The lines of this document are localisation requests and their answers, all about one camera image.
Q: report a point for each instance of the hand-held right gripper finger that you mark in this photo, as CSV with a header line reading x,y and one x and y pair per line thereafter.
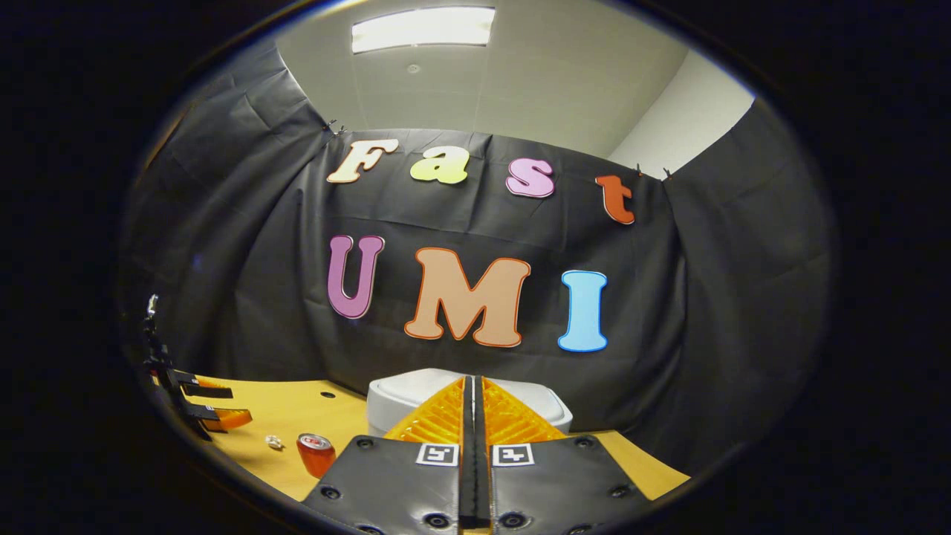
x,y
483,475
468,475

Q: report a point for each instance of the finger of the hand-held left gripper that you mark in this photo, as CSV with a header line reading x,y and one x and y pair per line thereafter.
x,y
204,390
230,420

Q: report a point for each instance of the white paper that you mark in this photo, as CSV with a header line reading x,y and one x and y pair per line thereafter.
x,y
275,442

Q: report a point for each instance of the red pop can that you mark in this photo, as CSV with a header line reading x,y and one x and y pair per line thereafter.
x,y
316,457

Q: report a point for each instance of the grey desktop garbage bin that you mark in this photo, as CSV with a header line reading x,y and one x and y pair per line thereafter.
x,y
401,405

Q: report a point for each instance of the wooden desktop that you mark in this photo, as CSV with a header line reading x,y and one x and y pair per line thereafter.
x,y
282,409

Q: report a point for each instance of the ceiling light panel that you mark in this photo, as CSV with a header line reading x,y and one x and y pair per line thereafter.
x,y
423,28

